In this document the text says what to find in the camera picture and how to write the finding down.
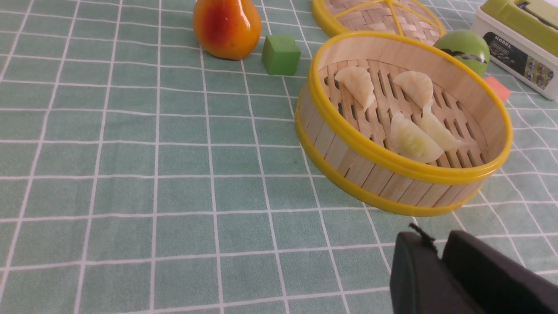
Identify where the woven bamboo steamer lid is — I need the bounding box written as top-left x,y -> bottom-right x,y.
311,0 -> 447,44

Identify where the pale green dumpling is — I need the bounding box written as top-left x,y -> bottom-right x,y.
390,113 -> 444,164
418,98 -> 468,151

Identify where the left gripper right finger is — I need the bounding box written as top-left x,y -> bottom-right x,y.
442,230 -> 558,314

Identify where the bamboo steamer tray yellow rim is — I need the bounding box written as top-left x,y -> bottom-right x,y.
295,31 -> 514,216

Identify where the green toy apple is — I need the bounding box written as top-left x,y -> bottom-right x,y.
434,30 -> 490,77

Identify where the green foam cube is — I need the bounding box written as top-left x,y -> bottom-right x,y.
262,34 -> 301,75

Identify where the orange red toy pear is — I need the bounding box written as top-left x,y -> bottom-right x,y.
193,0 -> 262,60

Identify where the orange foam cube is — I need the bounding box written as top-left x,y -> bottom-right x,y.
484,77 -> 511,103

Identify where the green lidded white box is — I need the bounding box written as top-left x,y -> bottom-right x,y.
472,0 -> 558,101

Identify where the green checkered tablecloth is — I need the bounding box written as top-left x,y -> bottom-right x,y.
0,0 -> 557,314

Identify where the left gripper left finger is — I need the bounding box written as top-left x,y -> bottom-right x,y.
389,231 -> 484,314

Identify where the white dumpling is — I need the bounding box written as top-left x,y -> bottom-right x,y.
334,66 -> 375,111
393,70 -> 434,109

